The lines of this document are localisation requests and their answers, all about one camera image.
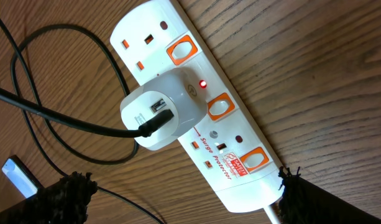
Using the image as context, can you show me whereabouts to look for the white power strip cord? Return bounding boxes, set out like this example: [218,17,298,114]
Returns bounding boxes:
[263,205,283,224]

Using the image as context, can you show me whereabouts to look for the black charging cable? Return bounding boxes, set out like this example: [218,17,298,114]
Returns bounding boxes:
[0,9,175,224]

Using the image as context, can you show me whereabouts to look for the white charger plug adapter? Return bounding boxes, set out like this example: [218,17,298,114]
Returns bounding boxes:
[120,68,208,151]

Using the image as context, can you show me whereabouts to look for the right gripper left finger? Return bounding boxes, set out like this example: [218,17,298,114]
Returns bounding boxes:
[0,172,98,224]

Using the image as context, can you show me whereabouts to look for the white power strip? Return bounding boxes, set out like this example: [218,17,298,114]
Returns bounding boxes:
[110,0,283,213]

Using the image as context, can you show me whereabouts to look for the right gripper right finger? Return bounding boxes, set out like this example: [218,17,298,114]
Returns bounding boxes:
[278,166,381,224]

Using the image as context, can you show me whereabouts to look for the blue Galaxy smartphone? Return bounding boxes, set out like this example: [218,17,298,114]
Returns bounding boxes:
[1,155,43,198]

